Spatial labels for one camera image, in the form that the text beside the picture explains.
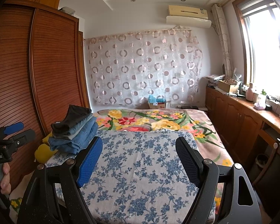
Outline stack of folded blue jeans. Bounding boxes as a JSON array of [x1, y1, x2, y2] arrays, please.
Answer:
[[48, 116, 98, 155]]

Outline colourful floral pink blanket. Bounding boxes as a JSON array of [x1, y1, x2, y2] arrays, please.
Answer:
[[94, 109, 234, 166]]

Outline black pants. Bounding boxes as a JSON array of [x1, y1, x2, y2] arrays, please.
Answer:
[[51, 105, 92, 136]]

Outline yellow plush toy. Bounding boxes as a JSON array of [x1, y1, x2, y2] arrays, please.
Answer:
[[34, 131, 58, 164]]

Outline person's left hand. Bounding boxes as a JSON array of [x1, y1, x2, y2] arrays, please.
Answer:
[[0, 163, 11, 195]]

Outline pink bottle on cabinet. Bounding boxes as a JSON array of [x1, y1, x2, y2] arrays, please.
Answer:
[[246, 83, 254, 102]]

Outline cardboard box on cabinet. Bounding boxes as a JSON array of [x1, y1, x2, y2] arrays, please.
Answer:
[[218, 78, 240, 93]]

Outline blue floral white bed sheet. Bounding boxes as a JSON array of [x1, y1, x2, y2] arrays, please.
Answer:
[[45, 128, 216, 224]]

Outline circle patterned sheer curtain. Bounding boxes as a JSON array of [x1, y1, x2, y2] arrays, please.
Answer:
[[84, 29, 203, 107]]

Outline window with wooden frame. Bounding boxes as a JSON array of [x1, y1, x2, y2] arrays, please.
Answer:
[[232, 0, 280, 101]]

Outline wall mounted air conditioner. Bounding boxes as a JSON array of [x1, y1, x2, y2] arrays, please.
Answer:
[[166, 5, 212, 28]]

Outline cardboard box with blue items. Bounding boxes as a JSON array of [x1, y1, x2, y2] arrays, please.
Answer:
[[148, 95, 166, 109]]

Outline long wooden side cabinet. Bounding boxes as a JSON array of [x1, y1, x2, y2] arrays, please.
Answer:
[[205, 87, 280, 181]]

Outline brown louvred wooden wardrobe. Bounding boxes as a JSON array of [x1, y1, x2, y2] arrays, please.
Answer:
[[0, 0, 91, 187]]

